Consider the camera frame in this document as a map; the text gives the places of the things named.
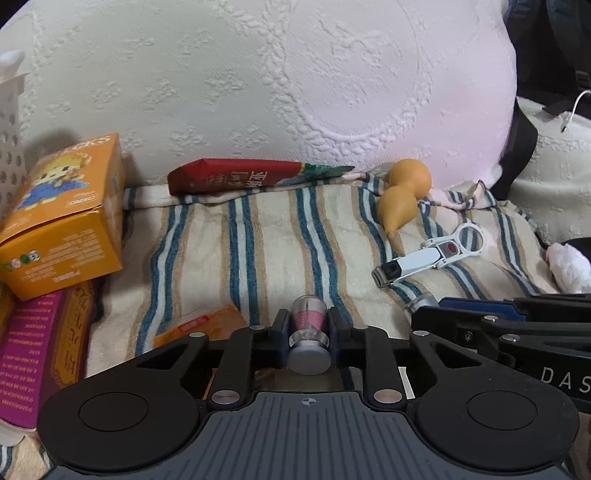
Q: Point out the crumpled pink white tissue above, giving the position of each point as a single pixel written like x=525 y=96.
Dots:
x=570 y=268

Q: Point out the orange gourd toy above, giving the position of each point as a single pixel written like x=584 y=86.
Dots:
x=409 y=181

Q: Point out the orange pixel character box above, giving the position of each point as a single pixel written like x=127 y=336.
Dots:
x=66 y=224

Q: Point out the cream quilted cover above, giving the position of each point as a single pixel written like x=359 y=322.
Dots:
x=554 y=187

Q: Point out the small pink silver bottle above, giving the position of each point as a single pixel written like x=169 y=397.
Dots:
x=309 y=342

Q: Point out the black backpack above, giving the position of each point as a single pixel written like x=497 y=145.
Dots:
x=552 y=44

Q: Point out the white nail clipper with magnifier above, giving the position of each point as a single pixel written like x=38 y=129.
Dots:
x=468 y=240

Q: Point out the large cream quilted pillow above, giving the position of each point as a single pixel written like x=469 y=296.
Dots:
x=358 y=83

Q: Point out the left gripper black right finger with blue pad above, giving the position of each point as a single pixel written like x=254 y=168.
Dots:
x=458 y=392

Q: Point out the magenta carton box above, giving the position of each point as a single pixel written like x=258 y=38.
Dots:
x=43 y=350

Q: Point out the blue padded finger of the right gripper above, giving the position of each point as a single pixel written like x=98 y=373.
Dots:
x=567 y=308

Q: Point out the small orange sachet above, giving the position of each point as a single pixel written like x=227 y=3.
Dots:
x=217 y=325

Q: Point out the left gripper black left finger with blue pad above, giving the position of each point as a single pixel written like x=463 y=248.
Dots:
x=145 y=410

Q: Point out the white perforated plastic basket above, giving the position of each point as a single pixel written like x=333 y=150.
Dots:
x=13 y=171

